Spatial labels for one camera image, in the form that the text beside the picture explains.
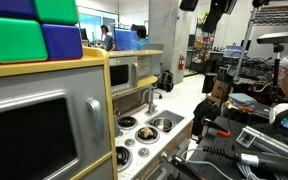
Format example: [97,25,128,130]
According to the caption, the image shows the black toy stove burner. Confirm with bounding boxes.
[134,125,161,145]
[115,145,134,173]
[117,115,139,131]

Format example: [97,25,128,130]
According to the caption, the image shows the silver tripod pole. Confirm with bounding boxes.
[233,5,262,82]

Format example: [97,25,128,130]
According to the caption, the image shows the glass office window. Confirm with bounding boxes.
[78,5,119,44]

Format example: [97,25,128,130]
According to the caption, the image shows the grey toy sink basin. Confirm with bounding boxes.
[145,109,186,135]

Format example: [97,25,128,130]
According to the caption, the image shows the red fire extinguisher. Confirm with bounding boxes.
[178,54,186,72]

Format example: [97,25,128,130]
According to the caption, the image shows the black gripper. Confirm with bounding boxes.
[201,0,238,35]

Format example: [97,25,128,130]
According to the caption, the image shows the grey stereo camera bar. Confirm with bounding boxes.
[256,29,288,46]

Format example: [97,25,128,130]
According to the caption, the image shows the grey cable coil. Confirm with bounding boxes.
[235,162,287,180]

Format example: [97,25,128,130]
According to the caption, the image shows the black hanging box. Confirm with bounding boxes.
[179,0,200,12]

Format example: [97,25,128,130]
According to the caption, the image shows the wooden toy kitchen unit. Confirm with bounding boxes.
[0,46,194,180]

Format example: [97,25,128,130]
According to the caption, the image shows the small steel pot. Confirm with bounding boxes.
[150,117,174,133]

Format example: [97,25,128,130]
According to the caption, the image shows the grey toy stove knob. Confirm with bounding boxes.
[124,138,136,148]
[137,147,151,159]

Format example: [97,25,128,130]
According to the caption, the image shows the clear plastic storage bin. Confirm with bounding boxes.
[222,44,244,60]

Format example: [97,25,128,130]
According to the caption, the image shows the thick black cable connector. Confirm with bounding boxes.
[202,144,288,178]

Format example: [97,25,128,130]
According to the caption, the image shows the cluttered storage rack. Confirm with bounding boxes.
[193,16,218,73]

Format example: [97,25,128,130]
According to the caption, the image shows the printed cardboard box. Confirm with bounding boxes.
[206,78,232,107]

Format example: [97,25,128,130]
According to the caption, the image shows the brown crumpled toy food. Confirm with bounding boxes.
[139,126,155,140]

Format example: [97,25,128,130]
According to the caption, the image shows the person in grey shirt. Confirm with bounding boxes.
[99,24,118,52]

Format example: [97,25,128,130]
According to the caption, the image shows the aluminium extrusion rail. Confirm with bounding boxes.
[235,125,288,162]

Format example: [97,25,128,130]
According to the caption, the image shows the grey corrugated panel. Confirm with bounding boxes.
[253,3,288,27]

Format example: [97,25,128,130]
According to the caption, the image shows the operator hand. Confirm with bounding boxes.
[278,65,288,77]

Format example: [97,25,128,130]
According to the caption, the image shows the green toy block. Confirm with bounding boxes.
[33,0,80,26]
[0,15,49,65]

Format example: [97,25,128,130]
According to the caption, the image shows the black cable pile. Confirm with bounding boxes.
[230,55,278,86]

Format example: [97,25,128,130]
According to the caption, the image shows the person in blue shirt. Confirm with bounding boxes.
[131,25,152,52]

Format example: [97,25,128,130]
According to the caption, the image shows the black camera stand pole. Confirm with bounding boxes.
[271,43,284,103]

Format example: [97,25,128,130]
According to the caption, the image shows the blue folded cloth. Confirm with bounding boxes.
[228,92,258,106]

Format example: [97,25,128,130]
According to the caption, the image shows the blue toy block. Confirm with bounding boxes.
[40,23,84,62]
[0,0,37,20]

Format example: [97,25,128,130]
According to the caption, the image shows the black backpack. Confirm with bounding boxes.
[157,69,175,93]

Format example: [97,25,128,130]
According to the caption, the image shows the toy microwave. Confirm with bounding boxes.
[109,57,140,95]

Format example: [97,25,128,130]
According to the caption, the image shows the grey toy faucet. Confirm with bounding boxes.
[142,85,159,117]

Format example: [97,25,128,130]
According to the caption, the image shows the thin grey cable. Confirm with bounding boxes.
[179,148,236,180]

